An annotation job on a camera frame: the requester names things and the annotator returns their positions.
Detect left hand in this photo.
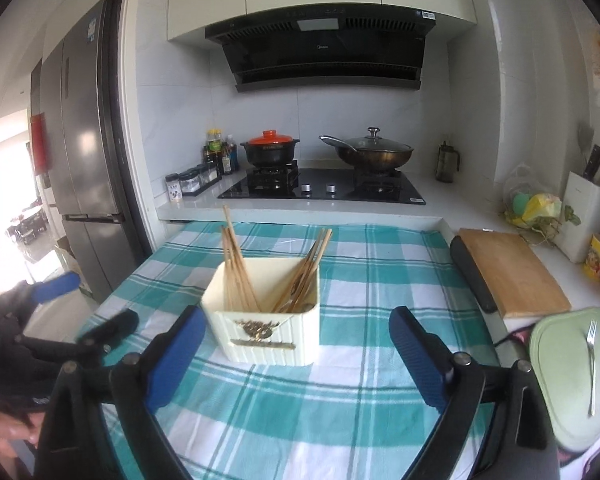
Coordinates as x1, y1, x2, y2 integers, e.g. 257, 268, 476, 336
0, 412, 44, 479

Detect black tray under board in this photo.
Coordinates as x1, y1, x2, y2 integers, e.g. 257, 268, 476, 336
450, 235, 498, 314

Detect chopstick bundle left in box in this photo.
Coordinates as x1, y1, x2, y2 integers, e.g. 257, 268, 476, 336
221, 206, 261, 312

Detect chopstick bundle in box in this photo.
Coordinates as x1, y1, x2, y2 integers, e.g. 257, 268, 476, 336
272, 229, 332, 313
221, 206, 261, 312

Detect cream utensil holder box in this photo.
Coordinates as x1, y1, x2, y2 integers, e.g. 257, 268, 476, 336
201, 257, 321, 366

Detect wooden cutting board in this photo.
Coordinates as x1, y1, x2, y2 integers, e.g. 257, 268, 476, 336
457, 229, 571, 318

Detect chopstick bundle right in box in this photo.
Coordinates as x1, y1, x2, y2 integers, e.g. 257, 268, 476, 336
272, 229, 332, 313

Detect light green plate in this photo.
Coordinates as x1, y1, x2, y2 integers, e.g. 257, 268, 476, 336
529, 308, 600, 453

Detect white spice jar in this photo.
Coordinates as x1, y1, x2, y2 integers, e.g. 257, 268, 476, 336
164, 174, 183, 203

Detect bag of vegetables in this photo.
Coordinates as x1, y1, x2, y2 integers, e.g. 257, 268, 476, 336
503, 164, 581, 245

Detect yellow packet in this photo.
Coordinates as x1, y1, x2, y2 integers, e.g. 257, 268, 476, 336
583, 234, 600, 283

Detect grey refrigerator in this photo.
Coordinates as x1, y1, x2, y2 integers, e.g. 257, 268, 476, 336
40, 0, 144, 302

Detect black gas stove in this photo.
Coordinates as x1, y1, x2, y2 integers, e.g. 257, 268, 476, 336
219, 160, 426, 206

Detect wok with glass lid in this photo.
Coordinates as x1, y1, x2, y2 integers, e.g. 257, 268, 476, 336
318, 127, 414, 174

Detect white knife block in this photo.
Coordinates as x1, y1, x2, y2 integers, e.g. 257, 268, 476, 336
554, 144, 600, 263

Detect sauce bottles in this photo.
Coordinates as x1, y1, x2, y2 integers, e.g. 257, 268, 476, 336
202, 128, 239, 176

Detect black pot orange lid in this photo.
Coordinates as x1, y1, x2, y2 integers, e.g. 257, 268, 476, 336
240, 130, 300, 168

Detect black range hood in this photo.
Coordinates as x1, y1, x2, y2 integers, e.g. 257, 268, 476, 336
204, 3, 437, 92

